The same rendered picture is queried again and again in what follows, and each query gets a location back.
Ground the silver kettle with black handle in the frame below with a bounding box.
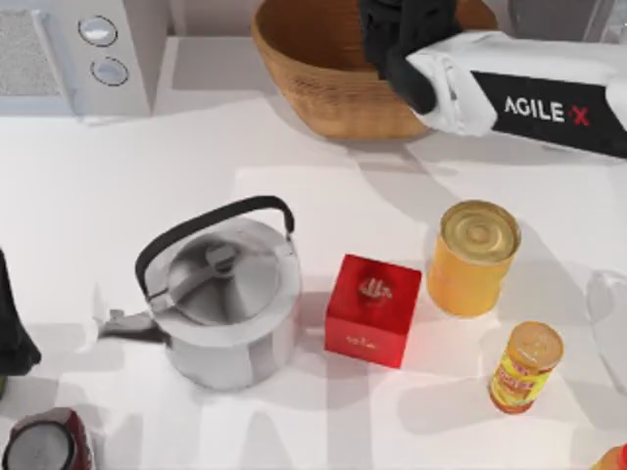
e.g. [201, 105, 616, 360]
[97, 195, 304, 393]

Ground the woven wooden basket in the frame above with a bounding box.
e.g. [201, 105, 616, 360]
[250, 0, 501, 140]

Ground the small yellow and red can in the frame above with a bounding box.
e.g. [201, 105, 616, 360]
[488, 319, 566, 416]

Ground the red box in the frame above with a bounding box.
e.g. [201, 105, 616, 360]
[323, 253, 424, 370]

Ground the large round microwave knob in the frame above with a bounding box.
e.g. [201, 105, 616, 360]
[77, 15, 120, 48]

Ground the small round microwave knob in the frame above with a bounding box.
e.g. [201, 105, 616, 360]
[89, 55, 130, 87]

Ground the large yellow can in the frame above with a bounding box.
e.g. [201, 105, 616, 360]
[426, 199, 523, 320]

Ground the dark red cup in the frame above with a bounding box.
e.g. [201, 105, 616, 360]
[0, 406, 95, 470]

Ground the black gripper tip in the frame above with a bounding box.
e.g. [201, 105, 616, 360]
[0, 248, 43, 378]

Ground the grey cabinet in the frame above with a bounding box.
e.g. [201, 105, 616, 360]
[506, 0, 627, 46]

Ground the clear glass cup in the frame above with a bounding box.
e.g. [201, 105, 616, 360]
[584, 267, 627, 396]

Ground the pale microwave oven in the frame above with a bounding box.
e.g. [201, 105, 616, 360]
[0, 0, 173, 119]

